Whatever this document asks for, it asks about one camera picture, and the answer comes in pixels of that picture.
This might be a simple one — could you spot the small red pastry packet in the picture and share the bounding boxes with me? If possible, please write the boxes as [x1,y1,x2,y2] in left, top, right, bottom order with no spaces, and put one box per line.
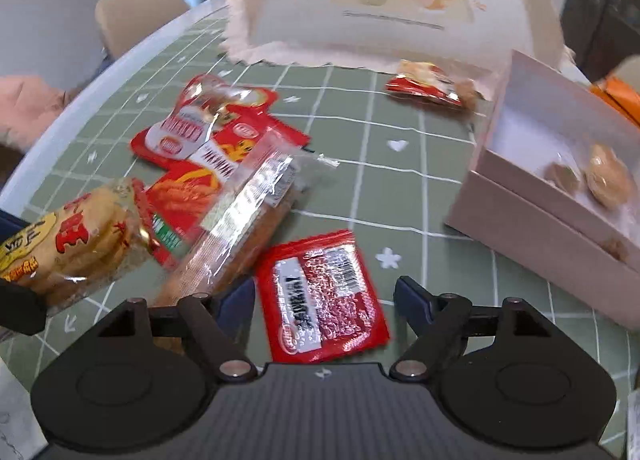
[385,59,480,110]

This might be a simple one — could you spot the dark cabinet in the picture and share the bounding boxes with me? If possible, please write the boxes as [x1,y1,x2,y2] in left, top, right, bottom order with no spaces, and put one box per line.
[559,0,640,84]

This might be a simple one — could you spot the cartoon print food cover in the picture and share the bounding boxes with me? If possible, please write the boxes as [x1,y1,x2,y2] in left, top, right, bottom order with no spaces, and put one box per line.
[220,0,578,72]

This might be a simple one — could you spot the red packet with orange figure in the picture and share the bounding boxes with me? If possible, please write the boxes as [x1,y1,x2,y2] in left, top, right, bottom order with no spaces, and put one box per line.
[200,114,311,181]

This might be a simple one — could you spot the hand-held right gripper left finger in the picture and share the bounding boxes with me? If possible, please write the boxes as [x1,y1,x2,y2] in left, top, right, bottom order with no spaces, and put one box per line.
[97,276,257,383]

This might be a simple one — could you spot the long clear sausage packet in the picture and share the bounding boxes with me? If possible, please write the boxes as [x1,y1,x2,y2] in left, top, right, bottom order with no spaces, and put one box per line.
[152,126,341,313]

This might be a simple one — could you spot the red snack packet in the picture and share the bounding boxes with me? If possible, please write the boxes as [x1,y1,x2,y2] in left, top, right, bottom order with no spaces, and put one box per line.
[254,229,391,364]

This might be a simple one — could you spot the green grid tablecloth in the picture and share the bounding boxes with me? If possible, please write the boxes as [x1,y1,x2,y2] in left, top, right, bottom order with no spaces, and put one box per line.
[0,0,640,446]

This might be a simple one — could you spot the red spicy strips packet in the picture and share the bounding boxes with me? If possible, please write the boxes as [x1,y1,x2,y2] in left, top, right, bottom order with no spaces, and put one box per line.
[145,160,236,271]

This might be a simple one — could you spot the round brown pastry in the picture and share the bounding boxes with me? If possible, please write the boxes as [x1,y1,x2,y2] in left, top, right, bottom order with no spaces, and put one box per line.
[544,160,583,194]

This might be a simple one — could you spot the red packet with clear window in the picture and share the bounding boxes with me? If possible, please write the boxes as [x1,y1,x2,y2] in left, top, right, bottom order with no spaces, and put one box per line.
[131,73,280,172]

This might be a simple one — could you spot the white paper sheet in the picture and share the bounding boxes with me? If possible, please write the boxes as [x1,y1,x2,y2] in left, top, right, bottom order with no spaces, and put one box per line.
[0,354,48,460]

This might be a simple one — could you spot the beige chair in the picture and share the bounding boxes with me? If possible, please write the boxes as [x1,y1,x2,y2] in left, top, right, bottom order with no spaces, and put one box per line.
[94,0,192,61]

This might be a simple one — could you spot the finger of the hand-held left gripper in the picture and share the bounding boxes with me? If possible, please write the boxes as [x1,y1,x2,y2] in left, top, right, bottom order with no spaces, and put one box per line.
[0,210,22,243]
[0,284,49,337]

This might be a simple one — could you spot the yellow rice cracker packet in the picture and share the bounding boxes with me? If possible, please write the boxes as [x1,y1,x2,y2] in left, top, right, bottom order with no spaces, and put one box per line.
[0,178,153,318]

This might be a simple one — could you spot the pink cardboard box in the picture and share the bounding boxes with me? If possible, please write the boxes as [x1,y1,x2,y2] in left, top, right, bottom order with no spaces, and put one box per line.
[444,49,640,332]

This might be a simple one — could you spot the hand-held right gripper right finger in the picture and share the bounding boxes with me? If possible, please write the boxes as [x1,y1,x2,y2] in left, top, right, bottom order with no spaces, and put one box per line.
[390,276,548,383]

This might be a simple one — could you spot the round golden pastry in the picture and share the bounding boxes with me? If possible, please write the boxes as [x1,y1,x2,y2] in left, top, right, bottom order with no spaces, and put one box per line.
[584,143,633,209]

